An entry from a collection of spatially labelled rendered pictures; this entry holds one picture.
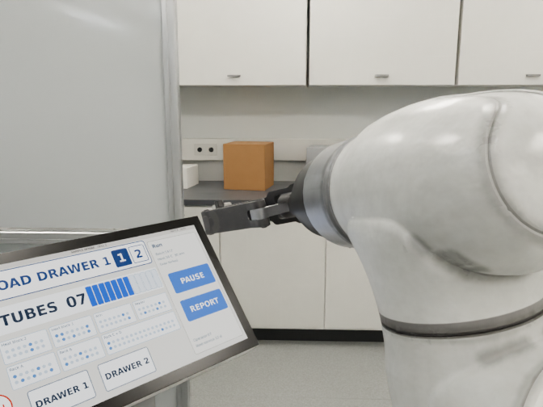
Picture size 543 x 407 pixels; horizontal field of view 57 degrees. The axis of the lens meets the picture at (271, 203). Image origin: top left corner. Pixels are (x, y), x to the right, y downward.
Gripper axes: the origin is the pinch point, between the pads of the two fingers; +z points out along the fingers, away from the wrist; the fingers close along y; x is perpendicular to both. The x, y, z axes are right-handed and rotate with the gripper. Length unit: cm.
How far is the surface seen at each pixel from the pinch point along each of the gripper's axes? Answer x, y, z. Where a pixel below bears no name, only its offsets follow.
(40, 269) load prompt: -2.8, -31.3, 35.2
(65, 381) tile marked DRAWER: -20.4, -30.8, 26.6
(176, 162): 15, 5, 95
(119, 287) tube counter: -9.7, -19.6, 37.5
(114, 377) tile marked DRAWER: -22.8, -23.9, 28.8
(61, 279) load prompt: -5.5, -28.5, 35.2
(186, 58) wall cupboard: 88, 50, 245
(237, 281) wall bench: -50, 45, 230
